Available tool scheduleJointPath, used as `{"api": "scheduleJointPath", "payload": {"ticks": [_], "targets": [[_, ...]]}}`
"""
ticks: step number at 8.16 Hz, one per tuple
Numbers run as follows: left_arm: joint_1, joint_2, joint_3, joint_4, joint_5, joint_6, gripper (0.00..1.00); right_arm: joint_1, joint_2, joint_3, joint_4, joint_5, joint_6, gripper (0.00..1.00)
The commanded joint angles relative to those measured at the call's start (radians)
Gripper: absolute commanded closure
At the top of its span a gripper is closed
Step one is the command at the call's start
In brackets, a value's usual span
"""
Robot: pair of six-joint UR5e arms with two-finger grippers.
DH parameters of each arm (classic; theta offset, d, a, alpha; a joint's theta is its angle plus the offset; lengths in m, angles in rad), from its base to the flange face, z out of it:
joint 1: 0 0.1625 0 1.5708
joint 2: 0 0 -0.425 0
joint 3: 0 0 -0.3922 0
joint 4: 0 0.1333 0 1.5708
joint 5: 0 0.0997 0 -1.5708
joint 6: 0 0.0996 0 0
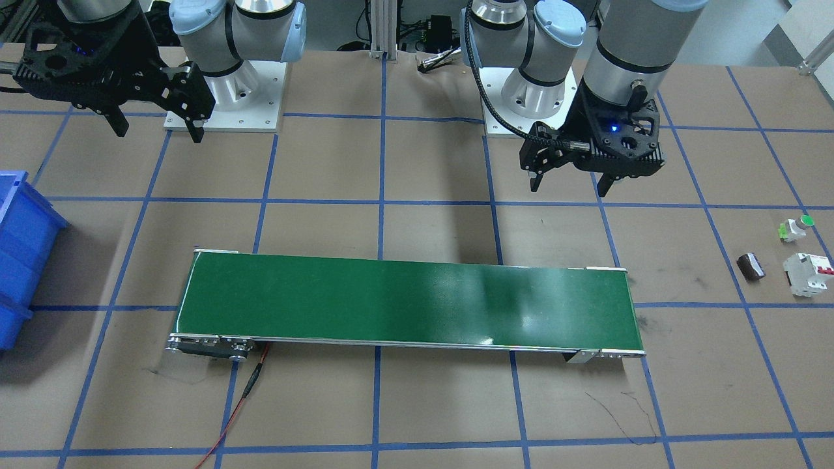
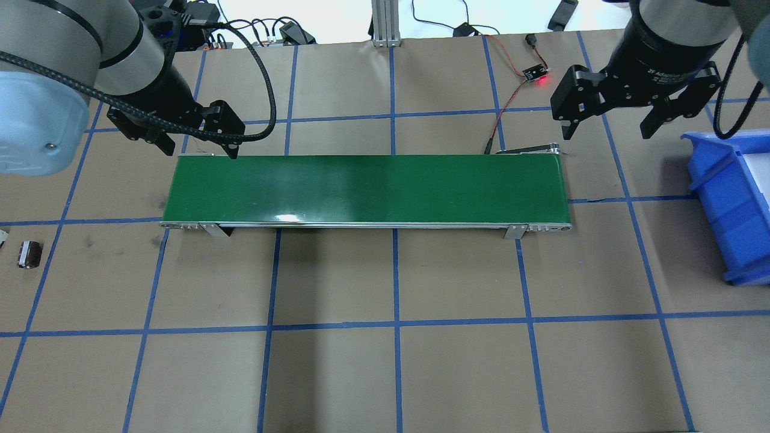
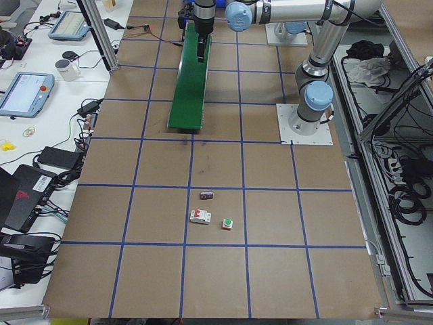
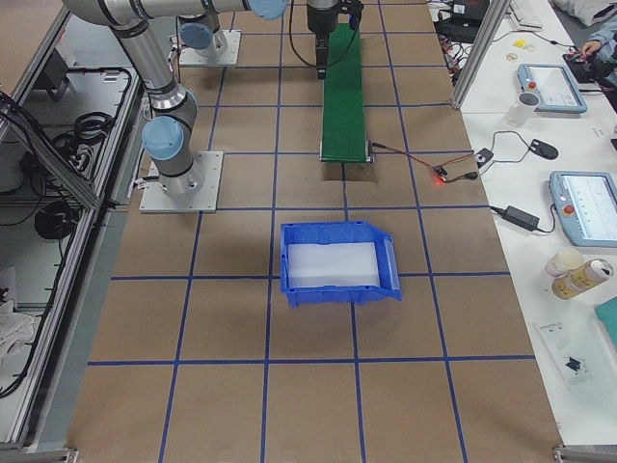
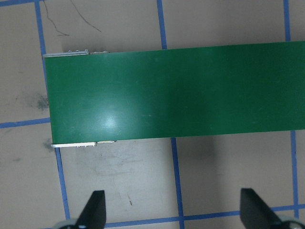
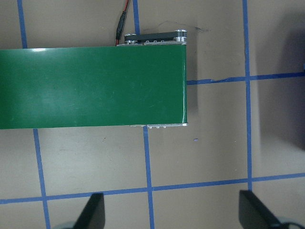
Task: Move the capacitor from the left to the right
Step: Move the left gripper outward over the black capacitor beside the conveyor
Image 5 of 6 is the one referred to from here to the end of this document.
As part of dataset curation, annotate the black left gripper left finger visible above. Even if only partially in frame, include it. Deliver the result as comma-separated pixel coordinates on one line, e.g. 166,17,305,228
74,190,106,229

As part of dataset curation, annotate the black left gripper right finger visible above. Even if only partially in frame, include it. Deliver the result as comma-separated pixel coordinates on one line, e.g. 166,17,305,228
240,188,289,229

